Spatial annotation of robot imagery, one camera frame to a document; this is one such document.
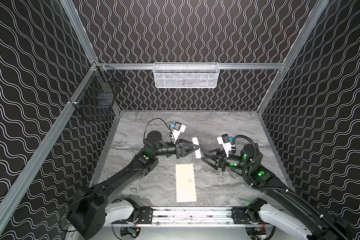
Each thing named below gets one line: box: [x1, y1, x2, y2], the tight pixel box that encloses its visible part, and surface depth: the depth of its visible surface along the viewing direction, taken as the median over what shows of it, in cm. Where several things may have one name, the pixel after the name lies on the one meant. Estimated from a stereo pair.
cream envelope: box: [175, 163, 197, 203], surface depth 87 cm
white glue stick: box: [192, 137, 202, 159], surface depth 66 cm
